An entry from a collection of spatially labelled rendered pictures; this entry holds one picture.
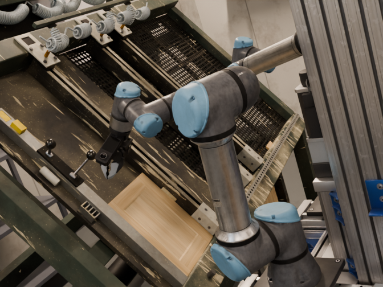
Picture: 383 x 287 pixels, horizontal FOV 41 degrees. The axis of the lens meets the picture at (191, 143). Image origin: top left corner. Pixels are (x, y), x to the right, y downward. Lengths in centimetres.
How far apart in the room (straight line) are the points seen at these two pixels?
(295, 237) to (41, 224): 83
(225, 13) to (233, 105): 513
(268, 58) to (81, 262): 93
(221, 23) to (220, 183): 517
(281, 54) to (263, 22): 431
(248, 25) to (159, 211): 430
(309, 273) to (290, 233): 13
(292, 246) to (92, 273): 68
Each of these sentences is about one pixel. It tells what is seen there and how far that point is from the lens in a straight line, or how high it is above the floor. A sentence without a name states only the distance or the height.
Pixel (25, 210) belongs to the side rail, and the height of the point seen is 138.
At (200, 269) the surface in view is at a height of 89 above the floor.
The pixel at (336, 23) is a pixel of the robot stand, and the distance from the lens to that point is 132.
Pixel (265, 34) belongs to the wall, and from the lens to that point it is 611.
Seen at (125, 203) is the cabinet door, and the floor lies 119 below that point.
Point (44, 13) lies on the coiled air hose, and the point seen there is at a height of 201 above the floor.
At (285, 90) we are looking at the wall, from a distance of 621.
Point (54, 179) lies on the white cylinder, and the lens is 194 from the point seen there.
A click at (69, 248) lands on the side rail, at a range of 176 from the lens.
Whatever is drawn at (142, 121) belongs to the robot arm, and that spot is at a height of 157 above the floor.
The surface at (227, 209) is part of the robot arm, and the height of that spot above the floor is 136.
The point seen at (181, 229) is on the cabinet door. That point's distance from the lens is 213.
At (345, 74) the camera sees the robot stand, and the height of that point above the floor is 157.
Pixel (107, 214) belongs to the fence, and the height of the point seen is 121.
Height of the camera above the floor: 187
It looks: 16 degrees down
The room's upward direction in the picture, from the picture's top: 18 degrees counter-clockwise
